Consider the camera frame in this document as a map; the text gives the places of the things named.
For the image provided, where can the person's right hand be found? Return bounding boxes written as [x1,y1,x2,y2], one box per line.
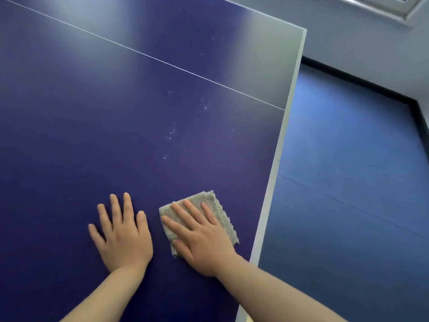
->
[160,199,239,277]

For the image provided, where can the person's left hand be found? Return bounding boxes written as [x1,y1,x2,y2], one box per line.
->
[88,192,154,274]

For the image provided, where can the grey cleaning cloth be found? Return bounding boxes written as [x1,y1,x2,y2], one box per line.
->
[159,190,240,257]

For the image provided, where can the person's right forearm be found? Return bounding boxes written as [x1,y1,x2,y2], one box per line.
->
[214,254,348,322]

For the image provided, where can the blue table tennis table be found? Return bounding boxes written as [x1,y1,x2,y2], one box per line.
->
[0,0,307,322]

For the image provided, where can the white open window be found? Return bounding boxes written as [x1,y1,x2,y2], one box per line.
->
[330,0,429,21]

